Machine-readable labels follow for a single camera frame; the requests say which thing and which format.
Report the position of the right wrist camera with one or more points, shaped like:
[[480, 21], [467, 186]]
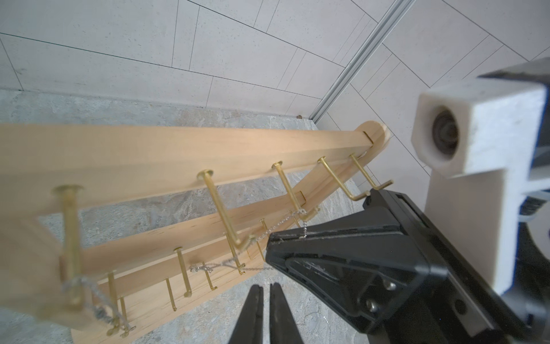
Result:
[[486, 141]]

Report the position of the wooden jewelry display stand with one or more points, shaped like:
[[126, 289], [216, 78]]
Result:
[[114, 231]]

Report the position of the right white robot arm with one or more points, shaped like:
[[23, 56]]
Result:
[[389, 272]]

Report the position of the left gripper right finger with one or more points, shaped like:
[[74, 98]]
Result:
[[282, 326]]

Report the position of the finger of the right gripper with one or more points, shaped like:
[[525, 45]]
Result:
[[367, 267]]

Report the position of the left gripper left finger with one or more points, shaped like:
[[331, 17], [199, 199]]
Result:
[[249, 326]]

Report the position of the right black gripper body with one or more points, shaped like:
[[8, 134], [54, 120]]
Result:
[[461, 309]]

